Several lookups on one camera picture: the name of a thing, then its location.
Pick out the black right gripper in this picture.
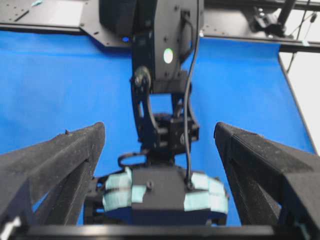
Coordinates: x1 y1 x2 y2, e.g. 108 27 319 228
83 164 229 226

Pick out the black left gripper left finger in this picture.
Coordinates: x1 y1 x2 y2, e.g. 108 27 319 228
0 122 105 240

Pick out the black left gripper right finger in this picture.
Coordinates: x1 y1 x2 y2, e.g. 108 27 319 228
213 122 320 240

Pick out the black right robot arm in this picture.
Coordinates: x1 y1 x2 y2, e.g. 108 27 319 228
83 0 229 226

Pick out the blue table mat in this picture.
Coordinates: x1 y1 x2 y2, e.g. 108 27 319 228
0 29 316 227

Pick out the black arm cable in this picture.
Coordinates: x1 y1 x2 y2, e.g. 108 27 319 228
179 9 201 191

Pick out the black aluminium frame rail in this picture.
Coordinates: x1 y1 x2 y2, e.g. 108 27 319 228
0 0 320 53

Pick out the black camera stand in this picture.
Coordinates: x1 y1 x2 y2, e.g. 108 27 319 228
249 0 296 38

